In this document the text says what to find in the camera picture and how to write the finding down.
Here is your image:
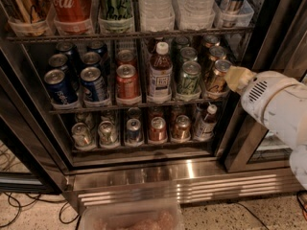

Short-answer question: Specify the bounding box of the blue silver can bottom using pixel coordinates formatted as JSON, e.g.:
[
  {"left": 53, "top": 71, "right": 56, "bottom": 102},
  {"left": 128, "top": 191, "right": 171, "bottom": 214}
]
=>
[{"left": 126, "top": 119, "right": 143, "bottom": 145}]

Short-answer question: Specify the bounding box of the front left blue pepsi can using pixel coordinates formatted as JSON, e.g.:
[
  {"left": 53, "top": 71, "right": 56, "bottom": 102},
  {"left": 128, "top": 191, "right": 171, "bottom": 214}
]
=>
[{"left": 44, "top": 69, "right": 79, "bottom": 110}]

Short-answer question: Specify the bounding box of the tea bottle bottom shelf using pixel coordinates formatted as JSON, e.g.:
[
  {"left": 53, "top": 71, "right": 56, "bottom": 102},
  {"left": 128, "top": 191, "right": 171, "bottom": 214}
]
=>
[{"left": 193, "top": 104, "right": 218, "bottom": 141}]

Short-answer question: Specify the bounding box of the brown tea bottle middle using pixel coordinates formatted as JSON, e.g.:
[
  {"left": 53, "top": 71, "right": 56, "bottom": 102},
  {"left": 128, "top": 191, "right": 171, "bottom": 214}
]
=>
[{"left": 148, "top": 42, "right": 173, "bottom": 103}]

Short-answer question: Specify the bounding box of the stainless steel fridge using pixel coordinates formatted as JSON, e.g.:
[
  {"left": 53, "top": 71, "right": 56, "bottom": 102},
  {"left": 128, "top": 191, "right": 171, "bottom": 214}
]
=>
[{"left": 0, "top": 0, "right": 300, "bottom": 212}]

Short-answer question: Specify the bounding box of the red cola can top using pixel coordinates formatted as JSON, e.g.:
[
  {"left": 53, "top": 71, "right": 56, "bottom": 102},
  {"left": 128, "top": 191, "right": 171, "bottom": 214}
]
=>
[{"left": 52, "top": 0, "right": 92, "bottom": 35}]

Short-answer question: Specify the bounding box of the front gold can middle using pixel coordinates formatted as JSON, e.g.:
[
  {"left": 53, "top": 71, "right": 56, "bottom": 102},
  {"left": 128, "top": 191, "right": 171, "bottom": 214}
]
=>
[{"left": 205, "top": 59, "right": 232, "bottom": 99}]

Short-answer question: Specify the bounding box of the glass fridge door right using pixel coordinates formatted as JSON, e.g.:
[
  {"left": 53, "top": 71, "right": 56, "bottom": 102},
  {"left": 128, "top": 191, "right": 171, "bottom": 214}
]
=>
[{"left": 224, "top": 0, "right": 307, "bottom": 173}]

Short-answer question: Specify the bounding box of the clear water bottle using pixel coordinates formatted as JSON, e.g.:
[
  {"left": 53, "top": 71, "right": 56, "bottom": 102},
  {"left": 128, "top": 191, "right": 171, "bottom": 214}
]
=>
[
  {"left": 173, "top": 0, "right": 215, "bottom": 31},
  {"left": 138, "top": 0, "right": 175, "bottom": 32}
]

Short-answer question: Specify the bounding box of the front green can middle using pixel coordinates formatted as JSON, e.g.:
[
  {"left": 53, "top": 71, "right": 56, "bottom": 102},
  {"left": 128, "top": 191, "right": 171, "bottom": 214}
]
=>
[{"left": 176, "top": 61, "right": 201, "bottom": 101}]

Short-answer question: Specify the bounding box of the green can top shelf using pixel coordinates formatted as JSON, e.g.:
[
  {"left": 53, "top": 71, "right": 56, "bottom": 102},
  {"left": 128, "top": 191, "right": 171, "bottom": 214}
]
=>
[{"left": 99, "top": 0, "right": 133, "bottom": 33}]

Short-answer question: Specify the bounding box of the gold can top shelf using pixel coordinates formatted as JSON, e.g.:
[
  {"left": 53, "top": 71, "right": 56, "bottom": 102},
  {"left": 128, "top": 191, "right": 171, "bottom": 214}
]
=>
[{"left": 1, "top": 0, "right": 52, "bottom": 36}]

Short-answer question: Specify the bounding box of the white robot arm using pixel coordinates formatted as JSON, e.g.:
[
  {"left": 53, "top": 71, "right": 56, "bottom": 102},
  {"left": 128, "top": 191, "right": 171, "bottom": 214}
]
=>
[{"left": 224, "top": 66, "right": 307, "bottom": 189}]

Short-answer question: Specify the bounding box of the middle left pepsi can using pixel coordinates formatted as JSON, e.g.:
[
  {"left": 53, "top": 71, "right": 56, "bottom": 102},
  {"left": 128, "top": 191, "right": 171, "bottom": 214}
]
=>
[{"left": 48, "top": 54, "right": 79, "bottom": 91}]

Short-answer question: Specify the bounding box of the red soda can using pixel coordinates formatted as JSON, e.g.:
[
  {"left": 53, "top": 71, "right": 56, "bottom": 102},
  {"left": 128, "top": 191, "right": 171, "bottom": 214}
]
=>
[
  {"left": 116, "top": 64, "right": 141, "bottom": 105},
  {"left": 116, "top": 49, "right": 137, "bottom": 67}
]

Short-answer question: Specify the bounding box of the rear red soda can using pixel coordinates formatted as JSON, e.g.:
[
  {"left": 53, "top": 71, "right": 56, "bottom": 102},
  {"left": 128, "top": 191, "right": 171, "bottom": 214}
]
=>
[{"left": 116, "top": 49, "right": 137, "bottom": 67}]

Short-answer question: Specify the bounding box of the blue pepsi can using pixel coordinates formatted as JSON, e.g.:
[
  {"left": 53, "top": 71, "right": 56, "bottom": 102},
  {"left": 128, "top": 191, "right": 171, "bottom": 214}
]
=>
[
  {"left": 81, "top": 67, "right": 110, "bottom": 107},
  {"left": 44, "top": 69, "right": 79, "bottom": 110}
]

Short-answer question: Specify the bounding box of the red can bottom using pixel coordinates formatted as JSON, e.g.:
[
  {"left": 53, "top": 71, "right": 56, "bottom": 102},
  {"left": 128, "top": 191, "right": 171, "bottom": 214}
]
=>
[{"left": 149, "top": 117, "right": 167, "bottom": 143}]

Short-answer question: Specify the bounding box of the silver can bottom left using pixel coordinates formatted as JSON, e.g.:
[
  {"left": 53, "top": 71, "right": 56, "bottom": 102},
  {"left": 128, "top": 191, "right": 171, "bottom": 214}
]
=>
[{"left": 71, "top": 123, "right": 95, "bottom": 150}]

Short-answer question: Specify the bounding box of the middle right pepsi can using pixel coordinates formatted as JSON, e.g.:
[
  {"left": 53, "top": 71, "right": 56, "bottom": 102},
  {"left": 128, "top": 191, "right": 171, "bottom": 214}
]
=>
[{"left": 82, "top": 52, "right": 105, "bottom": 76}]

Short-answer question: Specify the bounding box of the black cable on floor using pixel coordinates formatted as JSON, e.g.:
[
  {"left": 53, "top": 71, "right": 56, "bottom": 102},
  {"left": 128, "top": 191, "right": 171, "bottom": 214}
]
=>
[{"left": 0, "top": 190, "right": 81, "bottom": 229}]

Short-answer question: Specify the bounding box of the copper can bottom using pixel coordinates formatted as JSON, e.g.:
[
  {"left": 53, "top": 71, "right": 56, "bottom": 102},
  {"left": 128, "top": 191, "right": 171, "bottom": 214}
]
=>
[{"left": 172, "top": 115, "right": 191, "bottom": 140}]

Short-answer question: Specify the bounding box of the clear plastic bin floor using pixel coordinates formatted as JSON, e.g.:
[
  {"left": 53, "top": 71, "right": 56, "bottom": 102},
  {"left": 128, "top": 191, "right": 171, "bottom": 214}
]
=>
[{"left": 79, "top": 198, "right": 185, "bottom": 230}]

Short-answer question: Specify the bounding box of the front red soda can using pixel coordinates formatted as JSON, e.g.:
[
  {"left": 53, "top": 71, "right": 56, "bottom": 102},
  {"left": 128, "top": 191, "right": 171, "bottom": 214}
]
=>
[{"left": 116, "top": 64, "right": 141, "bottom": 105}]

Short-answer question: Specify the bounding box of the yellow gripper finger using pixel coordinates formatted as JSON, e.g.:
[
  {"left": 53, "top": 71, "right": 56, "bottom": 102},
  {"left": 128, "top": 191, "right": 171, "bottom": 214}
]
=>
[{"left": 224, "top": 66, "right": 255, "bottom": 95}]

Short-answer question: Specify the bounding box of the front right blue pepsi can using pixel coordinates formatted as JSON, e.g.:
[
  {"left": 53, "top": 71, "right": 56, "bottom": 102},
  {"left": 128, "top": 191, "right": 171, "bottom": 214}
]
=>
[{"left": 81, "top": 67, "right": 110, "bottom": 107}]

